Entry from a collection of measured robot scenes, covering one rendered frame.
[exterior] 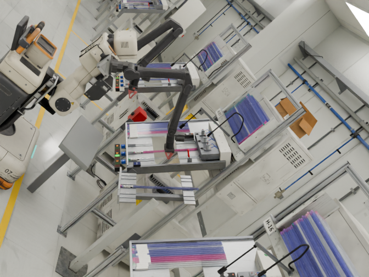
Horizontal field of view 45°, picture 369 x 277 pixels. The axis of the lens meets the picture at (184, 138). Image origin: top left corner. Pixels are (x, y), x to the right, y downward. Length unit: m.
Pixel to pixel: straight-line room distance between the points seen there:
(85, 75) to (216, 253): 1.43
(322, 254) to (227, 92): 2.66
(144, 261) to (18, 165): 1.17
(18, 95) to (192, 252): 1.43
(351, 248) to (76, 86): 1.92
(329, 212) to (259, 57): 4.13
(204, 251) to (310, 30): 4.57
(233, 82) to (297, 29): 2.14
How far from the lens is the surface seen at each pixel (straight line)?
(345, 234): 2.54
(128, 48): 2.96
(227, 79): 4.57
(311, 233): 2.38
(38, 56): 3.02
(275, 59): 6.54
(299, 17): 6.47
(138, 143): 3.49
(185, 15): 7.67
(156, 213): 3.44
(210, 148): 3.29
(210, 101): 4.62
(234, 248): 2.61
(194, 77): 4.55
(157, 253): 2.51
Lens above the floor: 1.91
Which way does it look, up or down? 14 degrees down
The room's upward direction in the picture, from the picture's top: 50 degrees clockwise
